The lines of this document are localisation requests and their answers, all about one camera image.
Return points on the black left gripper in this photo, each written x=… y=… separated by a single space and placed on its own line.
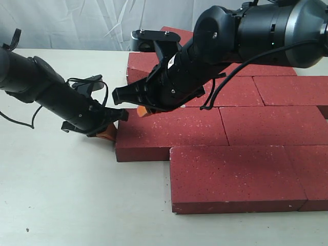
x=82 y=114

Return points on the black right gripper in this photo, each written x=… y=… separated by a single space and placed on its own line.
x=202 y=58

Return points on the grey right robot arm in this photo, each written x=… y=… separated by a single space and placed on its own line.
x=280 y=33

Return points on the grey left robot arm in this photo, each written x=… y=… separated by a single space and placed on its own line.
x=31 y=79

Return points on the red brick under leaning brick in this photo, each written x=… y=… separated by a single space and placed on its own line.
x=139 y=65

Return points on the red back row right brick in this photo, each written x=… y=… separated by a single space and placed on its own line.
x=265 y=70

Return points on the red third row right brick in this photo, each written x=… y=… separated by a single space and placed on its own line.
x=293 y=91

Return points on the red second row brick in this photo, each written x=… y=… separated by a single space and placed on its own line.
x=274 y=125

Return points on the white fabric backdrop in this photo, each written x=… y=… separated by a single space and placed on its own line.
x=95 y=25

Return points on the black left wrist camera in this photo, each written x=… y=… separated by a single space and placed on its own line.
x=88 y=85

